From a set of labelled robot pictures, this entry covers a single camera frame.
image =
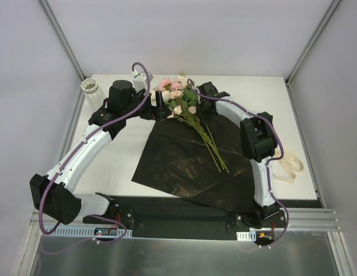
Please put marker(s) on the left aluminium frame post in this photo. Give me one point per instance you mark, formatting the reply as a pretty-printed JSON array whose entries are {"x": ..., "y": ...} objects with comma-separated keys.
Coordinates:
[{"x": 61, "y": 37}]

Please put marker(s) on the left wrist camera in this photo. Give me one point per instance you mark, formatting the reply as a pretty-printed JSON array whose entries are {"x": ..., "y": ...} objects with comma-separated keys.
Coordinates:
[{"x": 140, "y": 80}]

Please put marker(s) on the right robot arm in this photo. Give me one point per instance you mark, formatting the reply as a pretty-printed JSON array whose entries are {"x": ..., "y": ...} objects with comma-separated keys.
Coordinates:
[{"x": 258, "y": 144}]

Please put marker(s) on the pink and white flower bouquet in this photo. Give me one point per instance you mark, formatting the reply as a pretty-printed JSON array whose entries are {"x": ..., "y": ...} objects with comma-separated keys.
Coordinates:
[{"x": 184, "y": 107}]

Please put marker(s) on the white ribbed vase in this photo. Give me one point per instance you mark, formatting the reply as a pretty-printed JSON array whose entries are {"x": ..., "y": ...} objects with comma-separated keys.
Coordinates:
[{"x": 93, "y": 93}]

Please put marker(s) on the aluminium rail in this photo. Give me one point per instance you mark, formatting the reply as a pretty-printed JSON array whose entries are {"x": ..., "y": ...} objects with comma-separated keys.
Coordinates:
[{"x": 313, "y": 219}]

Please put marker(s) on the right aluminium frame post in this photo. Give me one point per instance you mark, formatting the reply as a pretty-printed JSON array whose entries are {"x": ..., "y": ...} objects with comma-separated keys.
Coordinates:
[{"x": 312, "y": 41}]

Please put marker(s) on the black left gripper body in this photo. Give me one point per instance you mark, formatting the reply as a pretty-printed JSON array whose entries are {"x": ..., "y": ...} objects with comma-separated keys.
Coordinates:
[{"x": 153, "y": 106}]

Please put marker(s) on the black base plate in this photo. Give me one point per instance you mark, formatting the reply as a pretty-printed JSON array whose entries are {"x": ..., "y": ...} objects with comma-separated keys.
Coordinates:
[{"x": 176, "y": 218}]

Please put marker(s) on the cream ribbon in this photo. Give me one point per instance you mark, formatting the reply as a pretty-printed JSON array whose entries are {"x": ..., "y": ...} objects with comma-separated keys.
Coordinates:
[{"x": 287, "y": 167}]

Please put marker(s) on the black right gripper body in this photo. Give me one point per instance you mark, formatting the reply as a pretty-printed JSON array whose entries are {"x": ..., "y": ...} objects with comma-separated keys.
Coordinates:
[{"x": 204, "y": 104}]

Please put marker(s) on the white cable duct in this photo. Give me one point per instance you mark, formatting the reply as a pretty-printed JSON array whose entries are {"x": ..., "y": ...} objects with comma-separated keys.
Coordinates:
[
  {"x": 246, "y": 236},
  {"x": 91, "y": 231}
]

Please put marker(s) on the left white cable duct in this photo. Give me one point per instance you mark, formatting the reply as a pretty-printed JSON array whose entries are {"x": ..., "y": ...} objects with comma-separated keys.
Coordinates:
[{"x": 91, "y": 231}]

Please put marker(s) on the right white cable duct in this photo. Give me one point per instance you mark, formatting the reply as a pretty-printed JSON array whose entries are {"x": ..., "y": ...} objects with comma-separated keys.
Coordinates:
[{"x": 246, "y": 236}]

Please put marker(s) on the aluminium frame post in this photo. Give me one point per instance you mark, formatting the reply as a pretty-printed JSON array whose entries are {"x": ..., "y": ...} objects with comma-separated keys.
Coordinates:
[
  {"x": 312, "y": 41},
  {"x": 61, "y": 37}
]

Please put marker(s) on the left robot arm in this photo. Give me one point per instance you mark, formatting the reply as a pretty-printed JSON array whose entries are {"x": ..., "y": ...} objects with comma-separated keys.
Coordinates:
[{"x": 53, "y": 193}]

